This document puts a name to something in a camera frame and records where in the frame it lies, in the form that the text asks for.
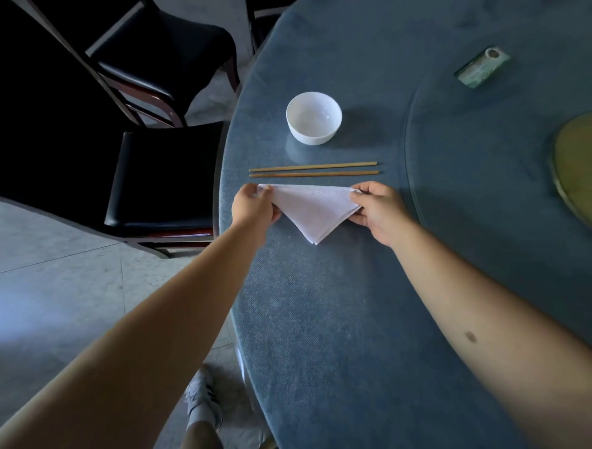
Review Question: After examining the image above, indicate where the round glass turntable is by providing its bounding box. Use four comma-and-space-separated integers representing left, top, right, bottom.
404, 9, 592, 348

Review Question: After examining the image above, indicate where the wooden chopstick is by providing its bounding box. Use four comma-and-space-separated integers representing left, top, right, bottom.
249, 161, 378, 173
250, 171, 380, 178

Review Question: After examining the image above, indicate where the gold turntable base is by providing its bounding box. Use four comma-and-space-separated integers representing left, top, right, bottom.
550, 113, 592, 227

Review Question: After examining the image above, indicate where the person's right forearm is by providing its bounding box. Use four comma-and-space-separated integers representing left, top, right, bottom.
391, 221, 592, 449

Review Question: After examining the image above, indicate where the black padded chair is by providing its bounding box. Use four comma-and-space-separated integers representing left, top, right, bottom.
85, 0, 241, 128
104, 122, 228, 258
245, 0, 297, 52

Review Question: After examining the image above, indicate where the person's right hand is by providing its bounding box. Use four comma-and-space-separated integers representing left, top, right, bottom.
348, 181, 413, 249

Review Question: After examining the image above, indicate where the person's left hand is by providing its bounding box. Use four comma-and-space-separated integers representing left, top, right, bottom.
231, 183, 283, 238

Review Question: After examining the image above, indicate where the person's leg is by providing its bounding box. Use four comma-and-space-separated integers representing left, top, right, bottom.
180, 421, 224, 449

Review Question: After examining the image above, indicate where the blue tablecloth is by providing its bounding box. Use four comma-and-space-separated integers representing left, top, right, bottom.
217, 0, 592, 449

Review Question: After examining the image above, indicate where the white cloth napkin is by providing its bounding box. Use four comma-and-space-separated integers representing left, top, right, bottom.
257, 183, 364, 246

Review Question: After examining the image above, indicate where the white ceramic bowl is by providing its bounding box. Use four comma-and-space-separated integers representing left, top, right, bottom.
286, 92, 343, 146

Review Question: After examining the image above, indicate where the green rectangular box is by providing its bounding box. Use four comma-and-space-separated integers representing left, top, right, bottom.
454, 46, 512, 88

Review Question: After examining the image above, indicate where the person's left forearm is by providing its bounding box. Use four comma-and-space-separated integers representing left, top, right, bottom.
0, 222, 268, 449

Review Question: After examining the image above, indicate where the white sneaker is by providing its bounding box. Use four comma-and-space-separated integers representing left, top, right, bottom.
185, 365, 224, 431

